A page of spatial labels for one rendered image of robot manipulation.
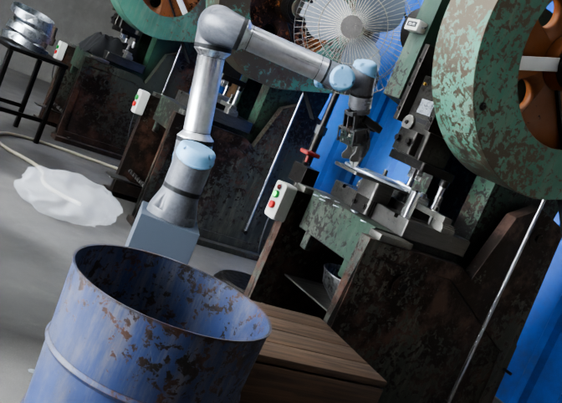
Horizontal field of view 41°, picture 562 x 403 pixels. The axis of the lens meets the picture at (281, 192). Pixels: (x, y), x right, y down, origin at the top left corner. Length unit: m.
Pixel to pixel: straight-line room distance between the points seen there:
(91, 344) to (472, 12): 1.34
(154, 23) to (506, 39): 3.54
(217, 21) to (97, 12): 6.75
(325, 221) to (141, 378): 1.36
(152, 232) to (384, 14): 1.62
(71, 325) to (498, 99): 1.32
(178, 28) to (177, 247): 3.37
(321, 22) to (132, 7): 2.19
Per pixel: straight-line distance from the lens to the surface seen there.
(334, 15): 3.42
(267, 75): 3.77
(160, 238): 2.19
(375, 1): 3.35
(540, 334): 3.61
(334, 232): 2.55
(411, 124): 2.64
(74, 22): 8.87
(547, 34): 2.37
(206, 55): 2.32
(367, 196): 2.56
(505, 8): 2.13
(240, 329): 1.66
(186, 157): 2.18
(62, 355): 1.45
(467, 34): 2.14
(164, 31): 5.39
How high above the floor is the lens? 0.92
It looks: 7 degrees down
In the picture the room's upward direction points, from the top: 23 degrees clockwise
